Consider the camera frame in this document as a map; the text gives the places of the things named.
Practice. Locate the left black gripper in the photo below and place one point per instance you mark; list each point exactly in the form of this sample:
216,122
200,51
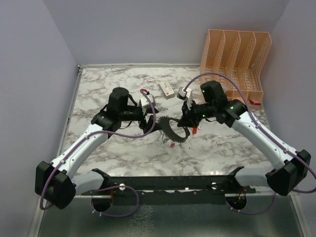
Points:
146,127

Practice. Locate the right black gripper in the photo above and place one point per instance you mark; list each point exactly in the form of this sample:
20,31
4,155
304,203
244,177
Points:
187,119

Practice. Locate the green key tag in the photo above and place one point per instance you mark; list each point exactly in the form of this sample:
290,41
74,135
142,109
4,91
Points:
165,141

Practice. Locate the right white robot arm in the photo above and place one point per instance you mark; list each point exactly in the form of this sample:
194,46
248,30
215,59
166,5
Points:
289,165

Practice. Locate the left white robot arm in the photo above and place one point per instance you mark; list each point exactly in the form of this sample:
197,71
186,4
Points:
56,182

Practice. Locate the small white cardboard box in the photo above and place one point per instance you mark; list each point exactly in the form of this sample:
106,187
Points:
166,89

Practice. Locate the small red box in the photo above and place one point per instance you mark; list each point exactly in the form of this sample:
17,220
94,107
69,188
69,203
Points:
254,102

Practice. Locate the orange plastic file organizer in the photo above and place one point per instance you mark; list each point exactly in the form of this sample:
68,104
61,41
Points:
235,59

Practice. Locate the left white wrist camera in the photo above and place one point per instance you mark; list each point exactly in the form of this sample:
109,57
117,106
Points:
146,101

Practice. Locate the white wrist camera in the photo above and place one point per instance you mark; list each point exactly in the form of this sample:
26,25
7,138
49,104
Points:
146,101
185,95

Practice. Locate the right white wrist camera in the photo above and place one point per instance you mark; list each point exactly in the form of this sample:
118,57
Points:
185,95

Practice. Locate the black metal base frame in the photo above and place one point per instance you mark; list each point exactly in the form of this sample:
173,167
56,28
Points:
173,190

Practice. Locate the aluminium rail frame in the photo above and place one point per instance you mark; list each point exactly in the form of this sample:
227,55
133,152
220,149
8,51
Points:
38,214

